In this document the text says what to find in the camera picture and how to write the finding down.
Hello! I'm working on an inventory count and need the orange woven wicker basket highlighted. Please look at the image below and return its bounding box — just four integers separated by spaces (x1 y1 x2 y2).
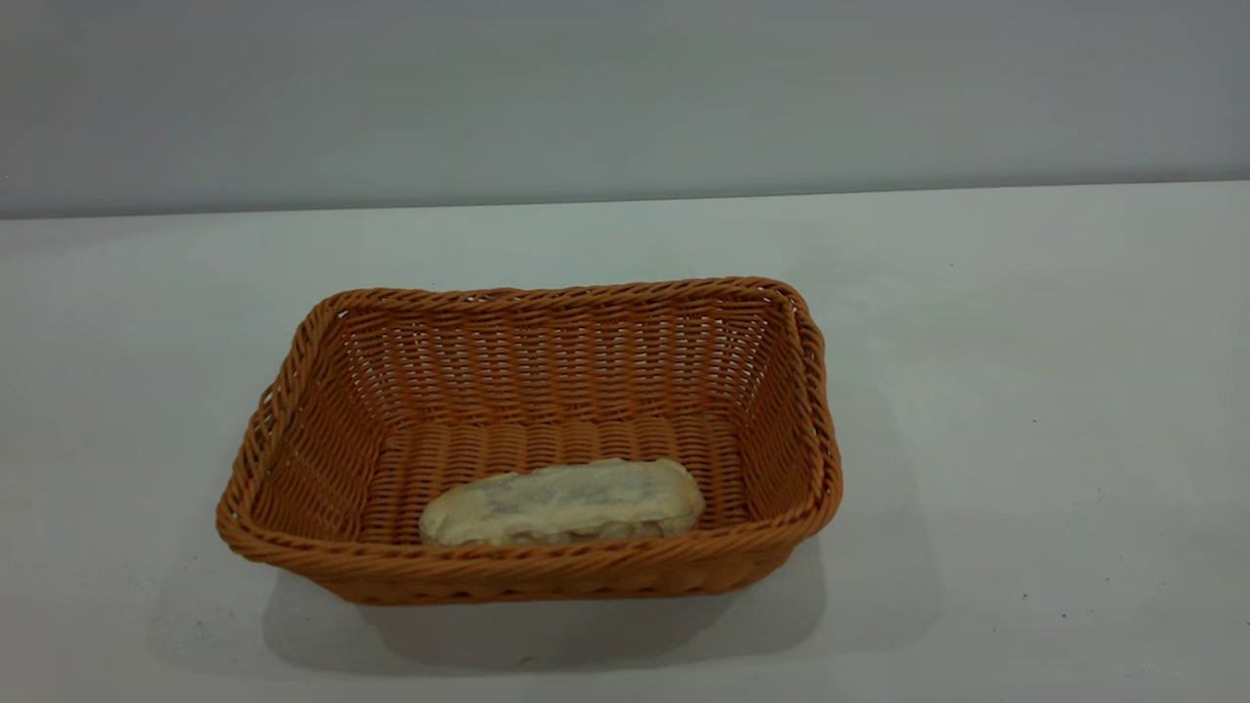
215 276 843 606

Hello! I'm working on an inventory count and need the long ridged bread loaf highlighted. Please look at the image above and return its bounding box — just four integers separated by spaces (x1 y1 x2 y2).
419 457 706 548

